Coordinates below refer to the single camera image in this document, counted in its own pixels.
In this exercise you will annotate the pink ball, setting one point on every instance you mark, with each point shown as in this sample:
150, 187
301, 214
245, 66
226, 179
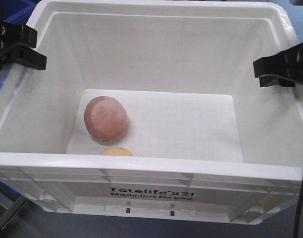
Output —
105, 118

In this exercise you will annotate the white plastic Totelife tote box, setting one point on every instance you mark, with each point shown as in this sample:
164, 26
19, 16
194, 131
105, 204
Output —
208, 143

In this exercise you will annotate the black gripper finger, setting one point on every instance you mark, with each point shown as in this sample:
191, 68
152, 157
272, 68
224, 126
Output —
17, 34
288, 63
267, 80
22, 55

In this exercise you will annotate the yellow toy burger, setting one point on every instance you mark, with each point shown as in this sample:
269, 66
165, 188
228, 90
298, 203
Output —
116, 151

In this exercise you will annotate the blue plastic crate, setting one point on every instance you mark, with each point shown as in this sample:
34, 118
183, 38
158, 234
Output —
17, 11

